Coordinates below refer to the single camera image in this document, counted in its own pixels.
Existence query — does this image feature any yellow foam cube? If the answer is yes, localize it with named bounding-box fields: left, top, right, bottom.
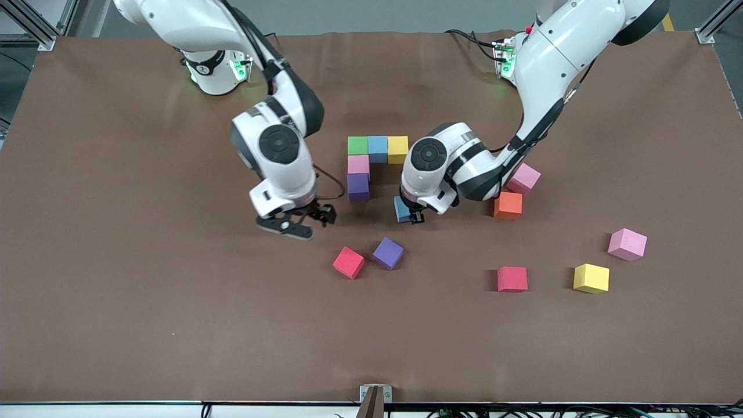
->
left=573, top=263, right=611, bottom=295
left=387, top=136, right=409, bottom=165

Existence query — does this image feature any purple foam cube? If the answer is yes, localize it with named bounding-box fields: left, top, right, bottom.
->
left=347, top=173, right=372, bottom=203
left=372, top=236, right=405, bottom=271

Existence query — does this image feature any red foam cube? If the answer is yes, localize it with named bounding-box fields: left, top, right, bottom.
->
left=333, top=246, right=366, bottom=280
left=497, top=266, right=529, bottom=293

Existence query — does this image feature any orange foam cube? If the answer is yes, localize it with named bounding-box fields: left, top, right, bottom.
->
left=493, top=192, right=523, bottom=221

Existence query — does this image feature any brown table cover sheet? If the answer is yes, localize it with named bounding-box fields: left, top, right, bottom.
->
left=0, top=30, right=743, bottom=405

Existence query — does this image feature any black right camera cable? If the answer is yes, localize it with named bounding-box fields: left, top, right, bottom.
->
left=312, top=165, right=347, bottom=204

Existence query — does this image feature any grey metal bracket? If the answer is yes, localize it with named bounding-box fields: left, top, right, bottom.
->
left=359, top=384, right=393, bottom=404

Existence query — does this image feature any white table edge rail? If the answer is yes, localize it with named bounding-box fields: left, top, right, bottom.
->
left=0, top=401, right=743, bottom=418

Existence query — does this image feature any aluminium frame profile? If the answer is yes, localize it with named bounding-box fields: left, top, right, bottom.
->
left=695, top=0, right=743, bottom=45
left=0, top=0, right=59, bottom=52

